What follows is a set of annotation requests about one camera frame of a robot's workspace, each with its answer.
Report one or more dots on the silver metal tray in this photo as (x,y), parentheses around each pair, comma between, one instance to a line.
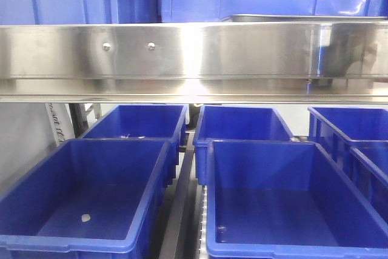
(293,18)

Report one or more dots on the blue rear middle bin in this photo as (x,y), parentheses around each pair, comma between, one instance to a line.
(235,123)

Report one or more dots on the blue bin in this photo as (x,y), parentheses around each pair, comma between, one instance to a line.
(337,129)
(370,175)
(148,121)
(235,123)
(88,199)
(286,200)

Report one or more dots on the blue rear left bin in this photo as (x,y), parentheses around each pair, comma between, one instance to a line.
(148,121)

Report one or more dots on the blue front center bin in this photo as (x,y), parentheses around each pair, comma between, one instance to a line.
(286,200)

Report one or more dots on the blue front left bin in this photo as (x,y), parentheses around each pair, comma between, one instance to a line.
(88,199)

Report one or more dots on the blue rear right bin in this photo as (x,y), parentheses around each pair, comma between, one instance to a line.
(337,129)

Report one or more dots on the blue front right bin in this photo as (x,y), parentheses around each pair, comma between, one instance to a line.
(370,175)

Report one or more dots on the stainless steel shelf rail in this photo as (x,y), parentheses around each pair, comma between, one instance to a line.
(311,61)

